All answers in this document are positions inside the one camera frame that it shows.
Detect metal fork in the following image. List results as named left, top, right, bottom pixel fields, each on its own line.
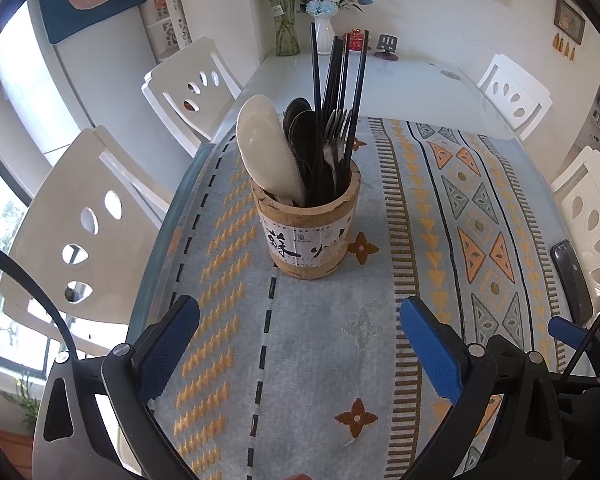
left=324, top=110, right=342, bottom=183
left=336, top=109, right=354, bottom=161

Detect black phone stand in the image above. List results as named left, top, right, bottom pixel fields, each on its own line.
left=374, top=34, right=400, bottom=62

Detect white decorated shelf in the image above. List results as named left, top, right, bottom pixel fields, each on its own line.
left=147, top=0, right=195, bottom=61

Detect small framed picture with tassels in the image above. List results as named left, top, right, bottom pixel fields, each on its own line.
left=552, top=0, right=587, bottom=63

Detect white refrigerator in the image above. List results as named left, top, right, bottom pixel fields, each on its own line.
left=0, top=0, right=181, bottom=158

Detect white dining chair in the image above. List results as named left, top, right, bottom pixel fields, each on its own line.
left=550, top=146, right=600, bottom=311
left=142, top=36, right=243, bottom=158
left=477, top=53, right=553, bottom=143
left=0, top=125, right=181, bottom=356

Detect black smartphone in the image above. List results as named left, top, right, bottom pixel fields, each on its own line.
left=550, top=240, right=595, bottom=328

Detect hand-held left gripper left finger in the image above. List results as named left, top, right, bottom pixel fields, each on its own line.
left=31, top=294, right=202, bottom=480

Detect patterned blue orange tablecloth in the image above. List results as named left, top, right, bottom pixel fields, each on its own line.
left=135, top=115, right=600, bottom=480

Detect white vase blue flowers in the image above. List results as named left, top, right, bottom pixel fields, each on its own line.
left=300, top=0, right=376, bottom=56

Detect metal spoon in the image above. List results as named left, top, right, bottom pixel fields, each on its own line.
left=289, top=110, right=322, bottom=196
left=283, top=97, right=313, bottom=133

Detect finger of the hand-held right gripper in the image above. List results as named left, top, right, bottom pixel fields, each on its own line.
left=547, top=316, right=600, bottom=361

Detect wooden utensil holder white label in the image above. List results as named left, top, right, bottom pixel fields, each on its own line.
left=250, top=162, right=361, bottom=281

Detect dark framed window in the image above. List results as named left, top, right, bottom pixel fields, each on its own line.
left=0, top=130, right=56, bottom=386

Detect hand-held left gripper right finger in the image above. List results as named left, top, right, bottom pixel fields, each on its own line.
left=398, top=295, right=565, bottom=480

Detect glass vase green branches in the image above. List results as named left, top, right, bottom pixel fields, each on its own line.
left=247, top=0, right=306, bottom=57

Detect blue fabric cover pink patch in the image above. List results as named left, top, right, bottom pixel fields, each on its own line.
left=35, top=0, right=148, bottom=45

